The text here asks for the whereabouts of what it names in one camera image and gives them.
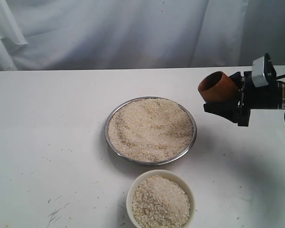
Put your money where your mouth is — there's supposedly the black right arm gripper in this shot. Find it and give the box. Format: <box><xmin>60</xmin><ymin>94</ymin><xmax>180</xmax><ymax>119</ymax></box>
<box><xmin>203</xmin><ymin>71</ymin><xmax>279</xmax><ymax>127</ymax></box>

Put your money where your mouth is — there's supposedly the brown wooden cup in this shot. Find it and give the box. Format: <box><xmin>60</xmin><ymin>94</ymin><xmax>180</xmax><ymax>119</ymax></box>
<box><xmin>198</xmin><ymin>71</ymin><xmax>238</xmax><ymax>102</ymax></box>

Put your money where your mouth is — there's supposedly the round metal tray of rice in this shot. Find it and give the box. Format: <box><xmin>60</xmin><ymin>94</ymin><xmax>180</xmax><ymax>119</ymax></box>
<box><xmin>104</xmin><ymin>96</ymin><xmax>197</xmax><ymax>166</ymax></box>

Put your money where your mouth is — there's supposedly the white bowl of rice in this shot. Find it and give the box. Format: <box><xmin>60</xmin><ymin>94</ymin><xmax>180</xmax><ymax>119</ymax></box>
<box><xmin>126</xmin><ymin>170</ymin><xmax>195</xmax><ymax>228</ymax></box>

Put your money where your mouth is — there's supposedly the white backdrop cloth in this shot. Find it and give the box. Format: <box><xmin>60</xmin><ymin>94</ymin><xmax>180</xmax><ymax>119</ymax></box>
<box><xmin>0</xmin><ymin>0</ymin><xmax>285</xmax><ymax>71</ymax></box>

